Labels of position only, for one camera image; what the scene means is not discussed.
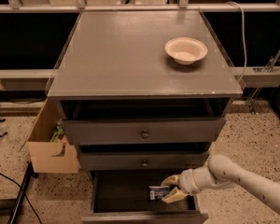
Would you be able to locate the grey middle drawer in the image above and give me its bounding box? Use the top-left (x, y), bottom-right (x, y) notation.
top-left (79, 151), bottom-right (209, 171)

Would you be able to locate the grey open bottom drawer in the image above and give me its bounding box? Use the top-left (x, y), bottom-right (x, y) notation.
top-left (81, 170), bottom-right (208, 224)

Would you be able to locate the grey top drawer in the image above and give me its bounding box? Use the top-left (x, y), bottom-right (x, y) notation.
top-left (62, 118), bottom-right (226, 145)

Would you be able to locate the white paper bowl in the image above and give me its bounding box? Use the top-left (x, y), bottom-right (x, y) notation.
top-left (164, 37), bottom-right (208, 65)

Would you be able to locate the blue rxbar blueberry wrapper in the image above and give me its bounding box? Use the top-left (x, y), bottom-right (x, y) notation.
top-left (148, 186), bottom-right (171, 201)

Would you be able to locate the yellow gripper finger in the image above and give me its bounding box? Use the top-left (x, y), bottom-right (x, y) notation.
top-left (161, 187), bottom-right (188, 203)
top-left (161, 175), bottom-right (179, 187)

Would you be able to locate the black floor cable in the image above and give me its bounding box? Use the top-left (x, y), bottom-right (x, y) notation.
top-left (0, 165), bottom-right (43, 224)

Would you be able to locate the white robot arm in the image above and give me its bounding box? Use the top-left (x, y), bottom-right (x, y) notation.
top-left (161, 155), bottom-right (280, 216)

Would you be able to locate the aluminium rail frame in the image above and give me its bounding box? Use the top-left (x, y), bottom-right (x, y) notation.
top-left (0, 0), bottom-right (280, 91)

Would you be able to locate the brown cardboard box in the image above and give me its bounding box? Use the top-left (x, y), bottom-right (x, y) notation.
top-left (25, 99), bottom-right (80, 174)

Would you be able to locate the green item in box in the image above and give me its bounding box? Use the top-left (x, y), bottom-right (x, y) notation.
top-left (50, 119), bottom-right (63, 142)

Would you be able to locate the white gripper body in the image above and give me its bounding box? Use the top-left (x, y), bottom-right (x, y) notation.
top-left (178, 169), bottom-right (201, 195)

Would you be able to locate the grey three-drawer cabinet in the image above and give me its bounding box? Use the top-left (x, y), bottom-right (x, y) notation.
top-left (46, 10), bottom-right (244, 224)

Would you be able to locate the white cable on rail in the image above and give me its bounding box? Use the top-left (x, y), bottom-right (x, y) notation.
top-left (225, 1), bottom-right (248, 83)

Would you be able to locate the black metal floor bar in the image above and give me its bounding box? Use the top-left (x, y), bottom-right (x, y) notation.
top-left (7, 163), bottom-right (34, 224)

